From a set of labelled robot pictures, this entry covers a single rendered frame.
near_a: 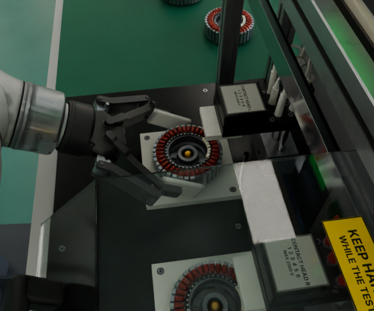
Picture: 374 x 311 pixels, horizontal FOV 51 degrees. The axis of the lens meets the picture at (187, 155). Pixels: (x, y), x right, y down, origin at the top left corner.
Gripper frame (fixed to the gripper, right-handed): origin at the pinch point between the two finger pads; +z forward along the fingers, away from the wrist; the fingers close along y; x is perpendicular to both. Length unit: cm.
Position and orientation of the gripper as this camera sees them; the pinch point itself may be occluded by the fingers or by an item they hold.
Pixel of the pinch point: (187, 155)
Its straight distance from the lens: 63.7
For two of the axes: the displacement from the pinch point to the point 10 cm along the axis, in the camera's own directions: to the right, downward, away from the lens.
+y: 1.4, 7.9, -6.0
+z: 8.6, 2.1, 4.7
